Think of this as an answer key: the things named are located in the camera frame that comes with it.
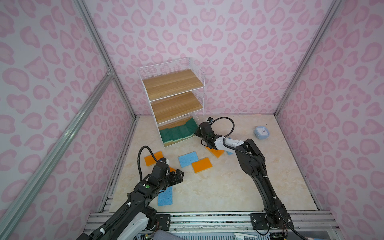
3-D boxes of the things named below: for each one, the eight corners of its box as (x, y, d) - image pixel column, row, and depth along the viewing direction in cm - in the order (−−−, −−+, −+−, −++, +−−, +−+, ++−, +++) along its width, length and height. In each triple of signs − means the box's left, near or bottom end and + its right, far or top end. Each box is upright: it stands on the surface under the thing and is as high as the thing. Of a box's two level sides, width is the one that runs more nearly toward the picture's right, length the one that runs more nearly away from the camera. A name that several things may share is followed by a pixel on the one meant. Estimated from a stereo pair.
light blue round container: (255, 139, 108) (257, 135, 105) (252, 129, 114) (254, 126, 111) (269, 139, 108) (271, 135, 105) (265, 129, 114) (267, 126, 111)
